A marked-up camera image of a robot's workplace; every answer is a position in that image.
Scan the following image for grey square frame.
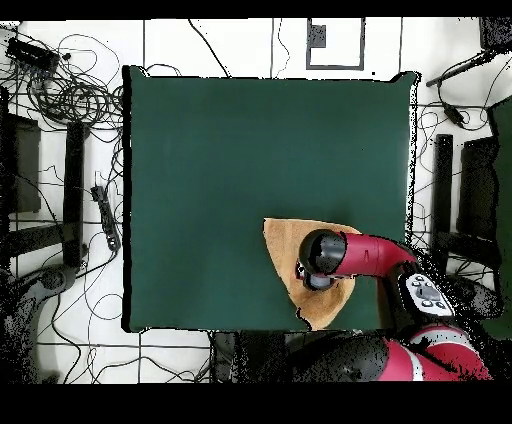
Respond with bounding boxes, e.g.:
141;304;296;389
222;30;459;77
305;17;366;72

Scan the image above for black flat box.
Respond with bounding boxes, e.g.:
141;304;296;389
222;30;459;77
456;135;499;241
0;113;42;214

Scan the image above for black power adapter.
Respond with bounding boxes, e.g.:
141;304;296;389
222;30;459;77
443;101;467;129

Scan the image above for orange terry towel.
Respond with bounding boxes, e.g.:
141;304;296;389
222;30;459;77
262;217;364;332

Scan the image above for tangled black cables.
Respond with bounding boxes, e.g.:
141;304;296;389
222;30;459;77
0;33;125;133

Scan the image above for black speckled box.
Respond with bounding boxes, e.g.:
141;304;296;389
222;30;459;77
478;16;512;53

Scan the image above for black tripod rod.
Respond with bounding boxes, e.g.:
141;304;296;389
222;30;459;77
425;50;499;88

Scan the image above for dark green table cloth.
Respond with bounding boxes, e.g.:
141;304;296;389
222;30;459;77
121;65;419;335

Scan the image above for small black power strip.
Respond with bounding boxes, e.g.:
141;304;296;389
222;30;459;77
90;185;122;252

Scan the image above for black chair base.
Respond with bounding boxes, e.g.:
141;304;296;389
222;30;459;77
443;273;504;321
3;263;79;385

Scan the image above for long black bar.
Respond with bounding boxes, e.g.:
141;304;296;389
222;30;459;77
62;121;87;268
433;133;455;235

